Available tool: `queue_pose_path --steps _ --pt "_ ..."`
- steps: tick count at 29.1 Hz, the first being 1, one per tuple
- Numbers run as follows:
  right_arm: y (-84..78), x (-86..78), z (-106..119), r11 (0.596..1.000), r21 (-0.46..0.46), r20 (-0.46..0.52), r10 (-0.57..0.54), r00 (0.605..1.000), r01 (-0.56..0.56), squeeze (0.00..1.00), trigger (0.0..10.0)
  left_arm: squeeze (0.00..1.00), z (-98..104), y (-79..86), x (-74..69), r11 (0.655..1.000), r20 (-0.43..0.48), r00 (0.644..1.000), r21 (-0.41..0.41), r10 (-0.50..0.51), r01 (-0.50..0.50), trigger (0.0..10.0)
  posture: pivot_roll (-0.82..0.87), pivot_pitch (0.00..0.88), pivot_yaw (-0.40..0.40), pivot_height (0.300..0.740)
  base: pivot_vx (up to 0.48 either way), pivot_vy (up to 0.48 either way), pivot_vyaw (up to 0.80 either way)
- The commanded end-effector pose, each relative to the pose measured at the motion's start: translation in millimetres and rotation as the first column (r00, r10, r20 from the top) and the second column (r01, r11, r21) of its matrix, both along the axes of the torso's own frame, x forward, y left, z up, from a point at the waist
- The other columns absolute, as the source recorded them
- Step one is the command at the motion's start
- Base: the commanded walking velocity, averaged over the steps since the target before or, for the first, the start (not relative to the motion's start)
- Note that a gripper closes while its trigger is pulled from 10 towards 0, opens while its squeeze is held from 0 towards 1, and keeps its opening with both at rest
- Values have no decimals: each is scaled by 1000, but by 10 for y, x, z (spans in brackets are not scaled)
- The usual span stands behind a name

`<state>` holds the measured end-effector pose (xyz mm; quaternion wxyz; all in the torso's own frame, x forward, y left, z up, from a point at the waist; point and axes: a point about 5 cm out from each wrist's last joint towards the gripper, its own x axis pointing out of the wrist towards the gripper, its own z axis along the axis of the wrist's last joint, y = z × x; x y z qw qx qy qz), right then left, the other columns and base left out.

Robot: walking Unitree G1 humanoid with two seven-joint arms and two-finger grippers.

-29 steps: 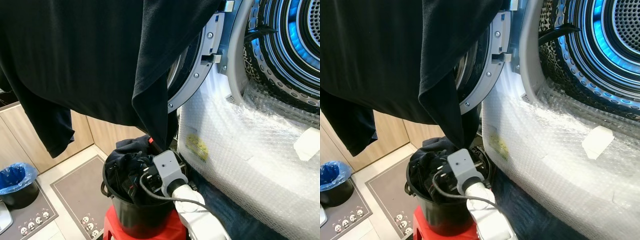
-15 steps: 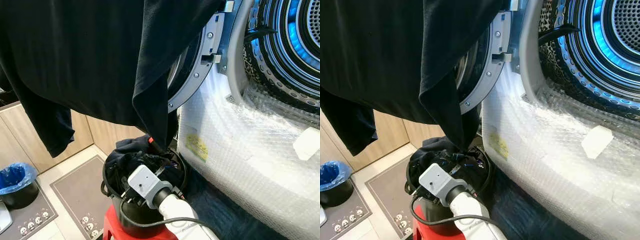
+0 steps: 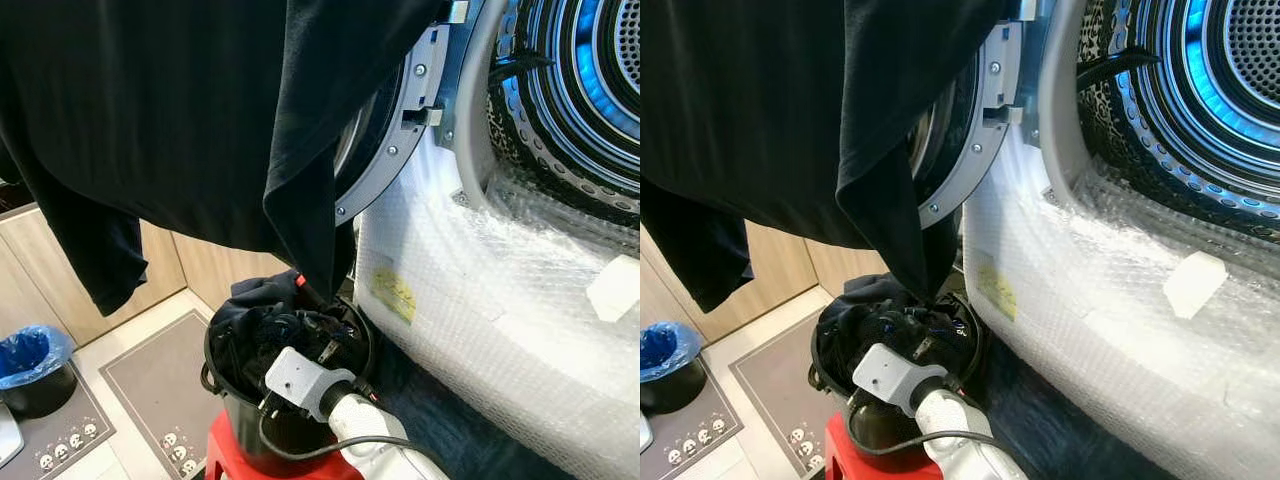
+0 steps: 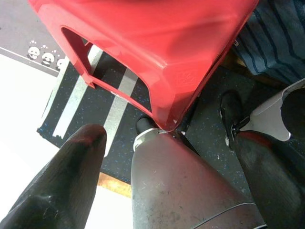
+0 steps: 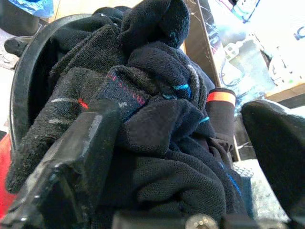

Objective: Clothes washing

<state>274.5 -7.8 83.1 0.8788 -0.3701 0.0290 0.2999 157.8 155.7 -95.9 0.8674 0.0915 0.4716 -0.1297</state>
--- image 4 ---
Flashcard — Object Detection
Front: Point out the black robot foot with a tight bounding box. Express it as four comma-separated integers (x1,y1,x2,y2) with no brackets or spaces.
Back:
136,116,157,135
219,90,251,150

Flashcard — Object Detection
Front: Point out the silver robot right leg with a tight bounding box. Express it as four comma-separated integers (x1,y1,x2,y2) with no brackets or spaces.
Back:
239,78,305,142

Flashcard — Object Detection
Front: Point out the black robot right foot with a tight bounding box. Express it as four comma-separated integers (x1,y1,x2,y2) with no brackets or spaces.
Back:
219,90,251,150

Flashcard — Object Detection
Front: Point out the silver tape strip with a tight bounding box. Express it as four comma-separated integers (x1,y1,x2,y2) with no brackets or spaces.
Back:
102,69,139,158
52,44,103,139

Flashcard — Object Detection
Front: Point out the black speckled floor mat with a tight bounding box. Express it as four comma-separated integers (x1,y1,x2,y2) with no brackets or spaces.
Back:
36,44,305,200

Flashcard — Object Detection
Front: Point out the black robot left foot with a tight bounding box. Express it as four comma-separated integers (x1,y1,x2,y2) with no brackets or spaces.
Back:
136,116,157,135

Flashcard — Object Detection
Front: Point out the silver robot leg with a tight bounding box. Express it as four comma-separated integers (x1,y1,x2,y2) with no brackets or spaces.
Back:
239,78,305,142
130,127,266,229

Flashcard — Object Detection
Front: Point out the grey panda print mat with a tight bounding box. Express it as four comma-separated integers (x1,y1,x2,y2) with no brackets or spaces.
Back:
0,0,70,77

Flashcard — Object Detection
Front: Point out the blue striped cloth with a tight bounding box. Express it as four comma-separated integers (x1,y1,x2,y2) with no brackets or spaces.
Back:
232,0,305,86

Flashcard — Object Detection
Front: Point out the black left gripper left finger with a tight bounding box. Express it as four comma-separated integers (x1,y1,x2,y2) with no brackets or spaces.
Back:
0,123,108,229

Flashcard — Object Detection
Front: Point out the red plastic stool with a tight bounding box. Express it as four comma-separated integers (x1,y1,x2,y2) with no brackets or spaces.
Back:
27,0,260,132

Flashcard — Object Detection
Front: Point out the silver robot left leg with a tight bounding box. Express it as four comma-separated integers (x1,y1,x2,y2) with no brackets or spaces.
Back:
130,127,266,229

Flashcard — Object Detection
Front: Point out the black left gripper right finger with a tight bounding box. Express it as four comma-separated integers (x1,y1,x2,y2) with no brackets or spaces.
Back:
234,130,305,229

